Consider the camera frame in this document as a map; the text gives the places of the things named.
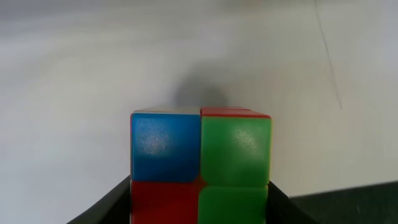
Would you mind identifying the many-coloured puzzle cube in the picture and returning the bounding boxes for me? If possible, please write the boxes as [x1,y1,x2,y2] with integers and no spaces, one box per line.
[129,106,273,224]

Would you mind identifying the white shelf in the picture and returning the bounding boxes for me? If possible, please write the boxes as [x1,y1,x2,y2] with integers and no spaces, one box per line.
[0,0,398,224]

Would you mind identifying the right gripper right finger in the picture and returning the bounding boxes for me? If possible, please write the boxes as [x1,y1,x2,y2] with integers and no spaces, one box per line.
[266,180,318,224]

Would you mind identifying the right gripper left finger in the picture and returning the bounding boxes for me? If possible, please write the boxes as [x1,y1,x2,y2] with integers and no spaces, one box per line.
[66,175,132,224]

